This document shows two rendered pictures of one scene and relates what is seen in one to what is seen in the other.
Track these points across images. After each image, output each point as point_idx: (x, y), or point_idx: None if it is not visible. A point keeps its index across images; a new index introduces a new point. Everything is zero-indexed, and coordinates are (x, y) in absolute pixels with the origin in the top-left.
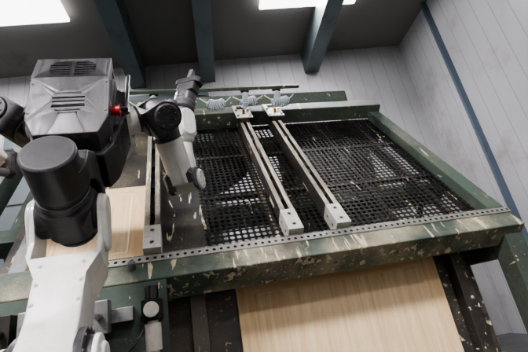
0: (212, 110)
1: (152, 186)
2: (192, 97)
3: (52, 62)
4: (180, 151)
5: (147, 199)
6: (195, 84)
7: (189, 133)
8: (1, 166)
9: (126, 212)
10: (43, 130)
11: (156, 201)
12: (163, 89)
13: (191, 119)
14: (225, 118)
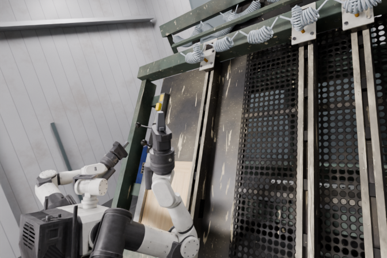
0: (266, 26)
1: (194, 177)
2: (160, 161)
3: (23, 222)
4: (148, 253)
5: (188, 198)
6: (160, 143)
7: (167, 207)
8: (109, 168)
9: (182, 197)
10: None
11: (193, 203)
12: (201, 34)
13: (164, 192)
14: (283, 35)
